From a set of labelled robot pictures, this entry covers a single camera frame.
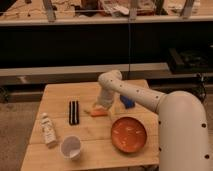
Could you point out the orange plate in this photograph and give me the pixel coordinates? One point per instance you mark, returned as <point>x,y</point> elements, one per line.
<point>128,135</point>

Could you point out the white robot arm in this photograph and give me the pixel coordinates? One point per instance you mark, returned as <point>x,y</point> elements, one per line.
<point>182,123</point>

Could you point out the long metal shelf rail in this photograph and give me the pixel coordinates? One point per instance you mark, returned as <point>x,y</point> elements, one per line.
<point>39,75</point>

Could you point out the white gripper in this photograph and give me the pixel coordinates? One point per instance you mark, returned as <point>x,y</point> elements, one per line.
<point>98,106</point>

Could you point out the white tube bottle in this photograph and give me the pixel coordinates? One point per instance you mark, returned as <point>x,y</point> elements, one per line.
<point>48,131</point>

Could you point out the blue sponge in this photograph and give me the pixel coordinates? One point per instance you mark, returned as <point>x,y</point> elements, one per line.
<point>128,103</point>

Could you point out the wooden table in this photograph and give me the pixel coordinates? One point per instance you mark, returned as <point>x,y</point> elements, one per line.
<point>94,132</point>

